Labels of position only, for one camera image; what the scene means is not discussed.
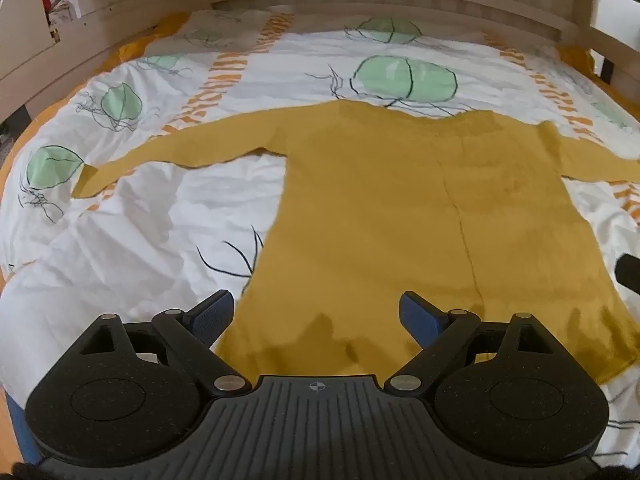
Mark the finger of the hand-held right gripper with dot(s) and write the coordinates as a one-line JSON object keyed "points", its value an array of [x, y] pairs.
{"points": [[630, 270]]}

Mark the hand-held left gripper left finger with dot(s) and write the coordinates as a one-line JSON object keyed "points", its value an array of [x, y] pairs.
{"points": [[216, 311]]}

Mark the mustard yellow sweater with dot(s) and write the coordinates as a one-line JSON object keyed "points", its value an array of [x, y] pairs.
{"points": [[380, 200]]}

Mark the white leaf-print duvet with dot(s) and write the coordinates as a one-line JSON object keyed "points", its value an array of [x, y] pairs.
{"points": [[150, 240]]}

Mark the white leaf-print pillow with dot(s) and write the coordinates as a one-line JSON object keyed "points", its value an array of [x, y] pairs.
{"points": [[215, 30]]}

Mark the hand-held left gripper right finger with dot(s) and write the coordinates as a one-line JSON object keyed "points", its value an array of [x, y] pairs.
{"points": [[416, 314]]}

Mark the red object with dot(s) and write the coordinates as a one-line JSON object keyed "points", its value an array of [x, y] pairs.
{"points": [[47, 4]]}

